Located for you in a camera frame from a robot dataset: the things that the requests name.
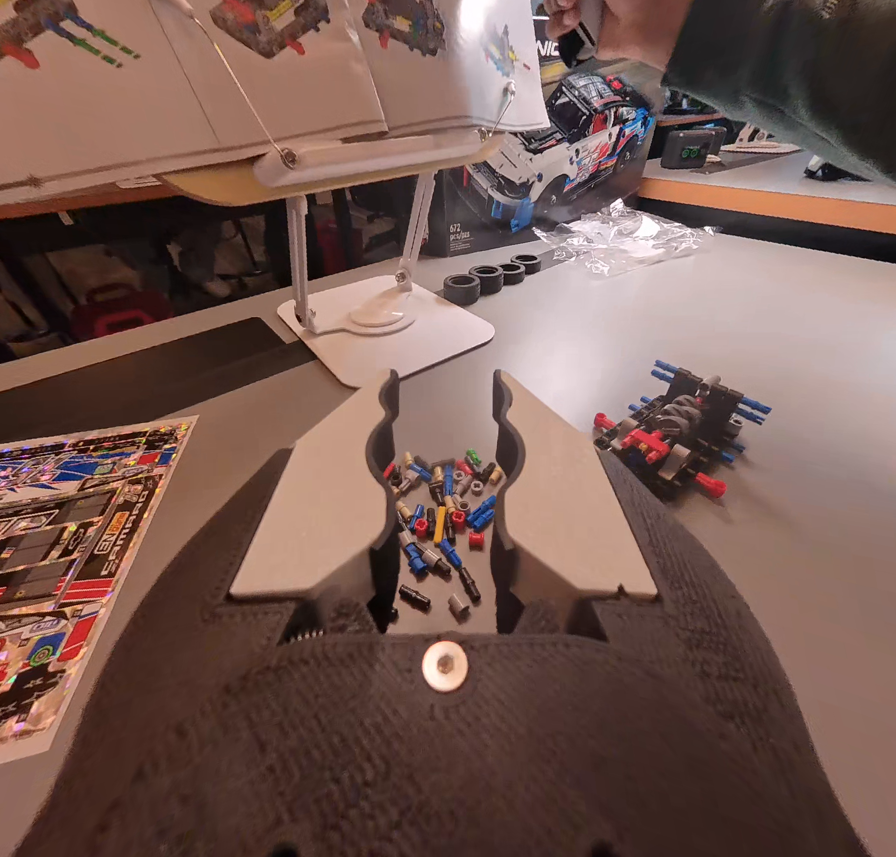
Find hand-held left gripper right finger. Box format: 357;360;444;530
492;369;659;635

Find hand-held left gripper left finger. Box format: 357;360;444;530
230;369;401;633

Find person's right forearm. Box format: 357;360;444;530
661;0;896;188

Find pile of loose lego pieces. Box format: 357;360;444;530
381;447;506;623

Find lego engine assembly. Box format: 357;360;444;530
594;359;773;502

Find lego set box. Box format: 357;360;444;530
427;14;660;258

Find holographic lego sticker sheet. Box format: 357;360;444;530
0;416;199;765

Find lego instruction booklet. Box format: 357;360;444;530
0;0;552;191

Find person's right hand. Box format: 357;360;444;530
545;0;711;73

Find black box green lights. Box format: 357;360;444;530
660;127;729;171

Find white lamp stand base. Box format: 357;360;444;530
140;0;520;389

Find pale wooden stand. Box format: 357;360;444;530
714;121;800;165

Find clear plastic bag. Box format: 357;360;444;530
533;199;722;279

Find orange-edged table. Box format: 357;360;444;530
636;150;896;237

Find red plastic container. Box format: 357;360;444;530
69;283;174;345

